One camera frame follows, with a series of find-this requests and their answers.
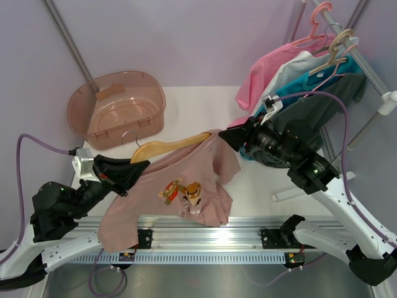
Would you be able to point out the transparent brown plastic basket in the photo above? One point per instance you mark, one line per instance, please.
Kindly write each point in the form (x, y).
(117, 108)

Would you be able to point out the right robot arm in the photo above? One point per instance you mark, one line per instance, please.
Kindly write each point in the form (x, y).
(370, 248)

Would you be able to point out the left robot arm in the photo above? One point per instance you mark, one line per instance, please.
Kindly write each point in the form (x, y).
(57, 209)

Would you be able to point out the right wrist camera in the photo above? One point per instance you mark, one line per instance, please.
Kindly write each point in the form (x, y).
(272, 105)

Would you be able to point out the teal t-shirt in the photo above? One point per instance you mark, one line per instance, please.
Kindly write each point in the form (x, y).
(280, 77)

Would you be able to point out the dusty pink printed t-shirt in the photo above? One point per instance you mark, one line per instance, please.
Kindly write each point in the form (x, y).
(187, 183)

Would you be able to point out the wooden clothes hanger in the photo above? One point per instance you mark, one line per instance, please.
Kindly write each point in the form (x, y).
(156, 148)

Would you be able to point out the metal clothes rack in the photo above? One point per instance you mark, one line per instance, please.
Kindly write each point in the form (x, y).
(388, 98)

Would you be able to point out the white t-shirt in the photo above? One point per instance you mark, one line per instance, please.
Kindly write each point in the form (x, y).
(289, 78)

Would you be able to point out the thin pink hanger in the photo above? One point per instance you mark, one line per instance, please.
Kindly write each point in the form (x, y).
(326, 77)

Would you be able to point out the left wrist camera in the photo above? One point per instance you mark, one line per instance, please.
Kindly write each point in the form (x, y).
(83, 164)

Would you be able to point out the dark grey t-shirt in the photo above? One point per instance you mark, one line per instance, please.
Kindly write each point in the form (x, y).
(317, 110)

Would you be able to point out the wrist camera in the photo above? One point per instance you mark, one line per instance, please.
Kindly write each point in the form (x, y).
(83, 164)
(272, 105)

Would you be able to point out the white slotted cable duct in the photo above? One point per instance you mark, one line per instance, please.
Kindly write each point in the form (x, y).
(147, 257)

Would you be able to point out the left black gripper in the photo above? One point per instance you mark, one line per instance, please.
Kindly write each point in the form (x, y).
(120, 174)

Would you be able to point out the bright pink t-shirt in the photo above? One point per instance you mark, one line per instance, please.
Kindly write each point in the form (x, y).
(265, 68)

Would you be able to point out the pink plastic hanger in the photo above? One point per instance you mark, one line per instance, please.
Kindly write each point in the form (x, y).
(314, 24)

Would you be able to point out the aluminium mounting rail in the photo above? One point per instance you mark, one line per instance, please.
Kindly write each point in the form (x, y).
(175, 233)

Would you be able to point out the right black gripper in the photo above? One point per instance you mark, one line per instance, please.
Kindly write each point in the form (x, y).
(237, 136)

